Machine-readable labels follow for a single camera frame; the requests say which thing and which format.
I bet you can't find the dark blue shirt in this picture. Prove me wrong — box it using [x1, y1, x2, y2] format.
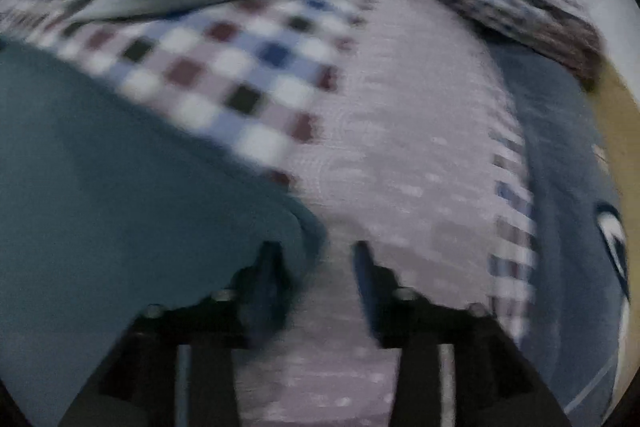
[1, 40, 326, 426]

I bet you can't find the plaid bed sheet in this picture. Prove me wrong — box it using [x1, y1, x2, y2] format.
[1, 0, 533, 426]

